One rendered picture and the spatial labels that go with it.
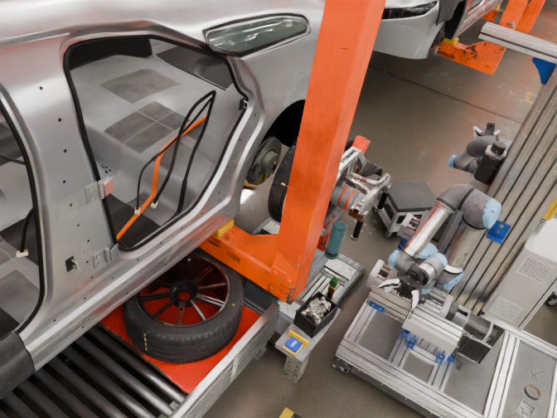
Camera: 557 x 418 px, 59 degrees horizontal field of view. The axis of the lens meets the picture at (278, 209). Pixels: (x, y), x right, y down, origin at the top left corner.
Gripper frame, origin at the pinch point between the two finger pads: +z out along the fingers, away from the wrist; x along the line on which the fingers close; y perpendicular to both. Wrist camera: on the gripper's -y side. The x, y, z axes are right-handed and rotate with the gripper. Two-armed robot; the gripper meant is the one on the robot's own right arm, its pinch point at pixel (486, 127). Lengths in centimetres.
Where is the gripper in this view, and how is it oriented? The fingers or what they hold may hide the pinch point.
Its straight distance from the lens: 332.0
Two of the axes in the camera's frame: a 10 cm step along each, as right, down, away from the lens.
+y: -0.1, 7.8, 6.3
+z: 2.8, -6.0, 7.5
